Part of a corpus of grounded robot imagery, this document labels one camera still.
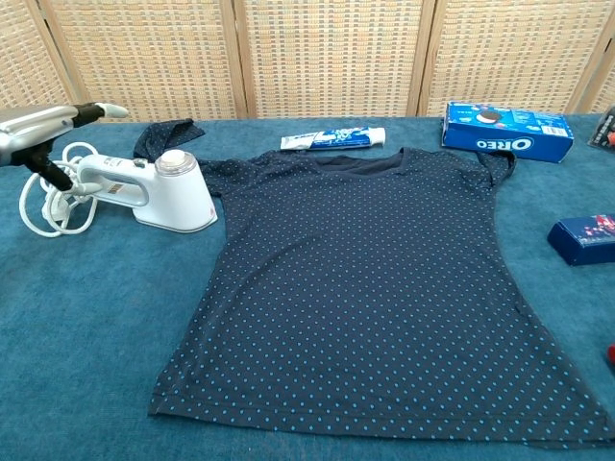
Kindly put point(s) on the white handheld steam iron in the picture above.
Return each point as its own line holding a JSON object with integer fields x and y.
{"x": 168, "y": 201}

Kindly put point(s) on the navy polka dot shirt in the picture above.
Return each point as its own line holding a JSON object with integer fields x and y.
{"x": 360, "y": 288}

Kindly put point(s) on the blue white toothpaste tube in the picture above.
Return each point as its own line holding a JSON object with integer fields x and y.
{"x": 336, "y": 138}

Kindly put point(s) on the woven rattan folding screen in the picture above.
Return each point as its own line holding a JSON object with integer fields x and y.
{"x": 307, "y": 53}

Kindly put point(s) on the blue Oreo cookie box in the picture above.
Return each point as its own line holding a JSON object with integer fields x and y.
{"x": 504, "y": 137}

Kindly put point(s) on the dark blue patterned box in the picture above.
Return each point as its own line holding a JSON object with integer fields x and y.
{"x": 586, "y": 240}

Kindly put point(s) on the clear pack of red caps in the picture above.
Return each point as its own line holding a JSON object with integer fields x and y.
{"x": 606, "y": 129}

